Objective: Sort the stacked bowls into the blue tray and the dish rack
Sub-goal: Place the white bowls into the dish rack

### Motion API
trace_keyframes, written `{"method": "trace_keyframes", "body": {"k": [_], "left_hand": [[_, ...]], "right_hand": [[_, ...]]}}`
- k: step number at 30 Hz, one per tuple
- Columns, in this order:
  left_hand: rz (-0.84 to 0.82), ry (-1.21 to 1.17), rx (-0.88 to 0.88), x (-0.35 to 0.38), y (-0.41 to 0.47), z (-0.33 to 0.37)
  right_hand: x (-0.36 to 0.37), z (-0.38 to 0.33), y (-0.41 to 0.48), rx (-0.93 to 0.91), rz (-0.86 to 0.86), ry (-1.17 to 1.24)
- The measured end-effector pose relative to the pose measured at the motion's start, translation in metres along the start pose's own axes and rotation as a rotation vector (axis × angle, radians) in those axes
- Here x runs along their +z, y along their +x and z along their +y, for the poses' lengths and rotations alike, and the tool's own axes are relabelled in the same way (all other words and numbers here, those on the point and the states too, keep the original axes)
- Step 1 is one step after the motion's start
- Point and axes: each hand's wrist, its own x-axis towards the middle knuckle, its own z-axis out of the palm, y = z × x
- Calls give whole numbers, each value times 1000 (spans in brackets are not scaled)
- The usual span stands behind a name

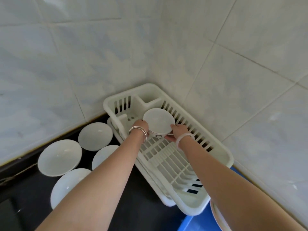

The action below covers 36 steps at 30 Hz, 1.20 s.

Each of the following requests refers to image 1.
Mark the person's right hand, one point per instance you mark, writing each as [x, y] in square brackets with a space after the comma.
[179, 131]

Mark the person's left hand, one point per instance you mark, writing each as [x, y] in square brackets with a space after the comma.
[140, 124]

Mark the white bowl with dark mark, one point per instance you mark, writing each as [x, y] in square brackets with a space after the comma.
[158, 120]

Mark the white plastic dish rack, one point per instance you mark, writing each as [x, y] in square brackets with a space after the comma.
[149, 91]

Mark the pink rimmed elephant print bowl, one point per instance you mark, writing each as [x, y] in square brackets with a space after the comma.
[212, 211]

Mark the blue plastic tray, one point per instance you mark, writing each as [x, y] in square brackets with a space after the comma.
[199, 223]

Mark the person's right forearm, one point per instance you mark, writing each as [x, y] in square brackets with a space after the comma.
[235, 190]

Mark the person's left forearm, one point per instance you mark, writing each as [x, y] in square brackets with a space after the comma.
[96, 190]

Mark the black countertop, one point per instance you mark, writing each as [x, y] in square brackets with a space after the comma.
[134, 206]

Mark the silver wrist bangle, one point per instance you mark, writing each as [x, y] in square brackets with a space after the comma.
[138, 128]

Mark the white jade bangle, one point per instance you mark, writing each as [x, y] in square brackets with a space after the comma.
[184, 135]

